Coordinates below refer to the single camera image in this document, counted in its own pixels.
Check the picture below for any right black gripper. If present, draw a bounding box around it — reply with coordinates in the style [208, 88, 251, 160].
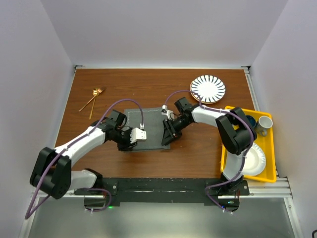
[161, 116, 192, 145]

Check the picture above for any grey cloth napkin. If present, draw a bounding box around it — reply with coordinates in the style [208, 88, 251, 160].
[124, 108, 170, 152]

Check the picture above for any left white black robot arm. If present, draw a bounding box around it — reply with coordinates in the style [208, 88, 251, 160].
[30, 110, 147, 199]

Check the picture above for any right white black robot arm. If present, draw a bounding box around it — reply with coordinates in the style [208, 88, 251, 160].
[161, 97, 257, 195]

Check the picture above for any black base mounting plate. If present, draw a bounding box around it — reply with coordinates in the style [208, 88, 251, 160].
[74, 178, 250, 212]

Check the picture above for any gold fork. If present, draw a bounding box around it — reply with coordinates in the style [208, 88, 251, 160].
[89, 87, 106, 119]

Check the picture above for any gold spoon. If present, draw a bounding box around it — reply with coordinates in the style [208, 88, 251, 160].
[79, 88, 100, 111]

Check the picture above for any striped blue white plate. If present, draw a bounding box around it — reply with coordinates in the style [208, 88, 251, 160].
[190, 75, 226, 104]

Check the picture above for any dark blue mug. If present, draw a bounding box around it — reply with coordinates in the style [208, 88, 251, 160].
[246, 115, 257, 128]

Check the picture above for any white paper plate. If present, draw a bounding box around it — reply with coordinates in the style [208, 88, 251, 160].
[242, 143, 266, 176]

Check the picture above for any white grey mug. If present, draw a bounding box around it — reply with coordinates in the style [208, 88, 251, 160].
[255, 116, 273, 136]

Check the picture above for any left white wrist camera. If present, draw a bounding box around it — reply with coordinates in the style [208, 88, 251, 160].
[130, 128, 147, 143]

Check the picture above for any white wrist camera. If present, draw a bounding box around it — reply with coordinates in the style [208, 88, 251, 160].
[161, 105, 176, 120]
[130, 128, 147, 143]

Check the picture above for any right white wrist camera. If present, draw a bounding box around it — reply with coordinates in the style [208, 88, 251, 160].
[161, 105, 176, 120]

